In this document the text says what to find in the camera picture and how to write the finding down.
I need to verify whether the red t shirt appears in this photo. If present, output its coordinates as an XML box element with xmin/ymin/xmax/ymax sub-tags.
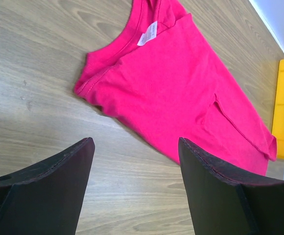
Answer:
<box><xmin>74</xmin><ymin>0</ymin><xmax>277</xmax><ymax>175</ymax></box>

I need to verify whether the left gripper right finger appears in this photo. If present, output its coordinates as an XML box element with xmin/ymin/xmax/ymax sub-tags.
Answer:
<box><xmin>179</xmin><ymin>138</ymin><xmax>284</xmax><ymax>235</ymax></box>

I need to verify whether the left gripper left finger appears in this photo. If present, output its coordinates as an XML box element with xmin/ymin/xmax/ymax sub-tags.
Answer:
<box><xmin>0</xmin><ymin>138</ymin><xmax>95</xmax><ymax>235</ymax></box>

